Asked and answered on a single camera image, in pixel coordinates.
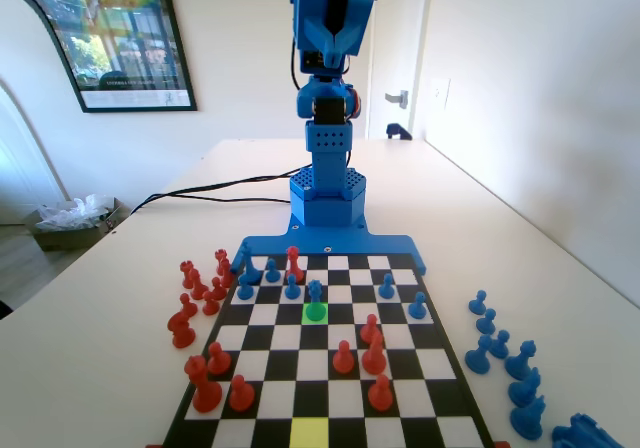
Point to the clear plastic bag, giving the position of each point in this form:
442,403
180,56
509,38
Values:
70,213

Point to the red chess rook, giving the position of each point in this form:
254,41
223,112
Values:
187,275
220,259

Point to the blue chess king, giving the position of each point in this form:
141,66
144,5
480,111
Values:
249,270

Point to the blue chess queen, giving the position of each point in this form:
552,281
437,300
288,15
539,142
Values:
314,293

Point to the blue table clamp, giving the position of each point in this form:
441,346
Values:
397,131

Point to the framed poster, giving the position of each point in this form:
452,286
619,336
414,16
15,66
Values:
125,43

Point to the red piece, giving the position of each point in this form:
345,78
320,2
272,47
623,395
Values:
294,268

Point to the cardboard box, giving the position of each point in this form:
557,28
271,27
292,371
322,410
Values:
65,238

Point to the white door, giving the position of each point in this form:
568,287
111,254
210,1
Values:
400,43

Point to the blue chess rook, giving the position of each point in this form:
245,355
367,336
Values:
585,435

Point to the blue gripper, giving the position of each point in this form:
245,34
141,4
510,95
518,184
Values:
331,43

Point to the red chess pawn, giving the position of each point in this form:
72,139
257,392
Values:
187,308
241,398
380,398
210,307
370,330
218,290
343,362
218,363

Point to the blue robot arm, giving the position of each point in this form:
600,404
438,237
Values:
327,168

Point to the blue chess knight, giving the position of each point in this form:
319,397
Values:
524,392
529,420

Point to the black and white chessboard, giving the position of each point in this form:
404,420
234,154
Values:
280,363

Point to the blue base plate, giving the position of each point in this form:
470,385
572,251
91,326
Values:
350,244

